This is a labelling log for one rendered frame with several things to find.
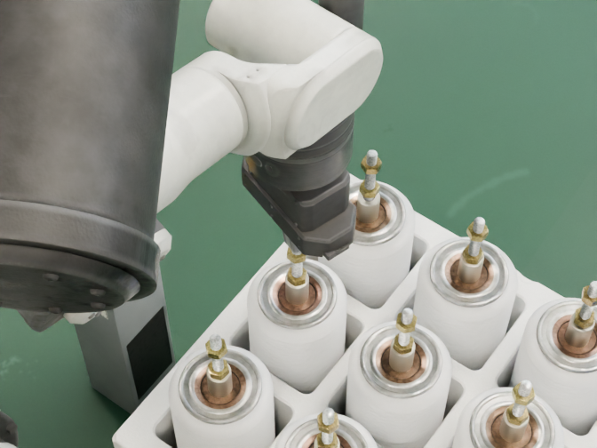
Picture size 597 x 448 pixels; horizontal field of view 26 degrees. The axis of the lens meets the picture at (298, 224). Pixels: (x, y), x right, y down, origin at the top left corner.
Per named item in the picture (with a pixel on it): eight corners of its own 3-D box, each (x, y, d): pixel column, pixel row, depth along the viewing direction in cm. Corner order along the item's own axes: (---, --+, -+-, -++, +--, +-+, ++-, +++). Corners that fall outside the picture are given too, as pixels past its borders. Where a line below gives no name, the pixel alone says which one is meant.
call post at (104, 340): (138, 421, 143) (102, 270, 117) (90, 388, 145) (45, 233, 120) (179, 375, 146) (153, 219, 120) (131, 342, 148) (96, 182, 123)
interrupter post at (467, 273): (485, 281, 124) (489, 262, 121) (462, 289, 123) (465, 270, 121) (474, 261, 125) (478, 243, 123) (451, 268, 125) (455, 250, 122)
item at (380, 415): (417, 393, 137) (433, 306, 122) (449, 475, 132) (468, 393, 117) (331, 416, 136) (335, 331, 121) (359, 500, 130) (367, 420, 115)
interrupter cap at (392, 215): (355, 173, 131) (355, 169, 131) (419, 207, 129) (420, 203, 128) (314, 224, 128) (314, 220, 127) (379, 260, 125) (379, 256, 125)
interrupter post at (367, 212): (363, 202, 129) (364, 182, 127) (384, 212, 128) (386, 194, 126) (350, 218, 128) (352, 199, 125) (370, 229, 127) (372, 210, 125)
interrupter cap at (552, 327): (589, 389, 117) (590, 386, 117) (520, 343, 120) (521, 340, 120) (632, 333, 121) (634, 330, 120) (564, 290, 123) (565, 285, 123)
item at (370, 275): (347, 257, 147) (353, 160, 132) (419, 297, 144) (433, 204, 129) (299, 317, 142) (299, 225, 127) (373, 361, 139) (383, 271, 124)
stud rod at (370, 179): (361, 199, 126) (364, 151, 120) (370, 195, 127) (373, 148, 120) (367, 206, 126) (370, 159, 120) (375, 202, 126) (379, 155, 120)
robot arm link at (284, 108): (378, 97, 96) (266, 186, 88) (284, 41, 99) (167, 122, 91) (394, 27, 92) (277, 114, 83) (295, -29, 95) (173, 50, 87)
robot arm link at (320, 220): (212, 180, 112) (203, 91, 102) (302, 129, 115) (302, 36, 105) (298, 281, 106) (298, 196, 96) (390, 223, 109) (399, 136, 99)
